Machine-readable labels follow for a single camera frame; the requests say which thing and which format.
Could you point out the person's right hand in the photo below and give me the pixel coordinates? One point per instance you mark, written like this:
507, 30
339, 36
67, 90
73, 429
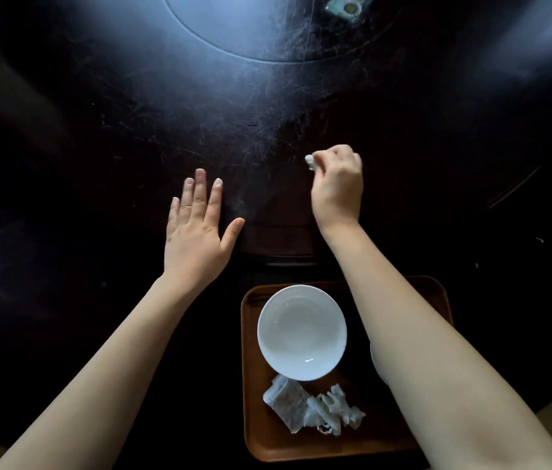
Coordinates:
337, 195

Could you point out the person's left hand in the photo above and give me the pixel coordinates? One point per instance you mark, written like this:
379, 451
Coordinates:
195, 244

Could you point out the person's left thumb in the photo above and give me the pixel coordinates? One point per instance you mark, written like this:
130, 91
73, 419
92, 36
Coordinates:
233, 231

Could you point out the person's left little finger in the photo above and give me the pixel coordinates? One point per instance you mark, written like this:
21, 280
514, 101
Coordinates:
173, 215

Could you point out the person's right fingers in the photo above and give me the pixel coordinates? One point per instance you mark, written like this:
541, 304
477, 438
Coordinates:
337, 154

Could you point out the person's left middle finger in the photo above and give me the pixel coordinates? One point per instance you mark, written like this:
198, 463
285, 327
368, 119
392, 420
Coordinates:
199, 194

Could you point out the small white spray bottle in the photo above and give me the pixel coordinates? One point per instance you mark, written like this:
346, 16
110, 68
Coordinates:
310, 161

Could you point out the person's right forearm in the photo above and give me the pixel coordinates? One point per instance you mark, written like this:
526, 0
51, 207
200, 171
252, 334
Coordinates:
432, 367

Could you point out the person's left forearm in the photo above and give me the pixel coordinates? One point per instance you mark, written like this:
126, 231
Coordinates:
104, 376

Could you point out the white ceramic bowl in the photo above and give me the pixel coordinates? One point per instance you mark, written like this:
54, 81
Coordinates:
302, 332

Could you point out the dark round table turntable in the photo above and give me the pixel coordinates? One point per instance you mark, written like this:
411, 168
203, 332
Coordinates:
256, 29

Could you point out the greenish packet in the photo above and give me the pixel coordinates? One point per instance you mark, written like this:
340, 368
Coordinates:
348, 3

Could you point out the crumpled clear plastic wrapper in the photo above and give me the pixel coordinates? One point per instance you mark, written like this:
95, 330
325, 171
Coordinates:
286, 401

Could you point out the white ceramic dish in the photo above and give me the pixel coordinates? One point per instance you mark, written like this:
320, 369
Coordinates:
376, 364

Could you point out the brown wooden tray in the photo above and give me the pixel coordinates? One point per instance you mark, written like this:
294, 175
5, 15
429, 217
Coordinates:
266, 435

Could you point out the crumpled white plastic wrapper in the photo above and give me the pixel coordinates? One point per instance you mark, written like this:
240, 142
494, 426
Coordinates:
337, 411

